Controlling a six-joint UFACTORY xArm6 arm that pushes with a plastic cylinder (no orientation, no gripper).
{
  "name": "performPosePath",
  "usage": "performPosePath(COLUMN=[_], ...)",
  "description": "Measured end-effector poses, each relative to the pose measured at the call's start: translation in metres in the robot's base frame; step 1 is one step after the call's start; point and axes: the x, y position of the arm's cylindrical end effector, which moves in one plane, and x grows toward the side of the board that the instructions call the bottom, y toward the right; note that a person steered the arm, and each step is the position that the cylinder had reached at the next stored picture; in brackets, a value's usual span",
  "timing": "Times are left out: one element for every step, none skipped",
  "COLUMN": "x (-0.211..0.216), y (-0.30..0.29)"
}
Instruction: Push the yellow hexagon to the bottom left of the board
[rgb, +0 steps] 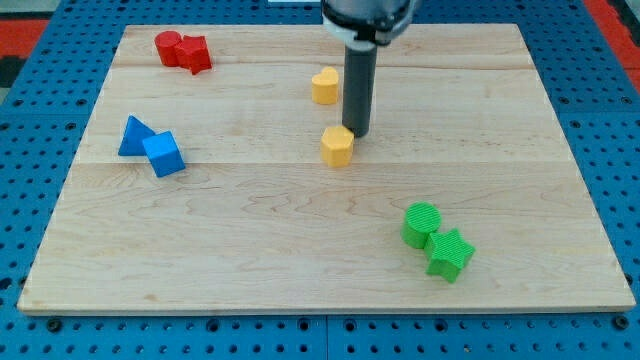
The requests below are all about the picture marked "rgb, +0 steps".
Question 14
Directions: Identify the yellow hexagon block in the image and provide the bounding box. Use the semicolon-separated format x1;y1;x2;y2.
321;125;355;168

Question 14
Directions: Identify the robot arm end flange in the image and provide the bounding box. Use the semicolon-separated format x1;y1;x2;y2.
320;0;422;50

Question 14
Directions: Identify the wooden board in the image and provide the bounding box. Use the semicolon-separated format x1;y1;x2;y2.
18;24;636;316

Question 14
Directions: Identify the yellow heart block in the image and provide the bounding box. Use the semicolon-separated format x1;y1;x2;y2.
311;67;339;105

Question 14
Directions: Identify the green cylinder block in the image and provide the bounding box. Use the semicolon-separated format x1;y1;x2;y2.
401;202;442;249

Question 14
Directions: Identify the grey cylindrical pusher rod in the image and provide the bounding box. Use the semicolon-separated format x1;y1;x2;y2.
342;47;377;138

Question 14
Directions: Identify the green star block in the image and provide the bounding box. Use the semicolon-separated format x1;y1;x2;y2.
424;228;476;283

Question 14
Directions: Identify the blue cube block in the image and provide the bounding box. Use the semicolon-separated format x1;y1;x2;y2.
142;131;186;178

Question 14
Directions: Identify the red star block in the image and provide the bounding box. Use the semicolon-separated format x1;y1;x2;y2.
175;35;213;75

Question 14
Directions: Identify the blue triangle block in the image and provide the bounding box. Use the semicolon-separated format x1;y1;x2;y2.
118;115;155;156

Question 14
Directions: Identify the red cylinder block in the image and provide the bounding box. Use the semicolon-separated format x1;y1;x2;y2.
154;30;182;67

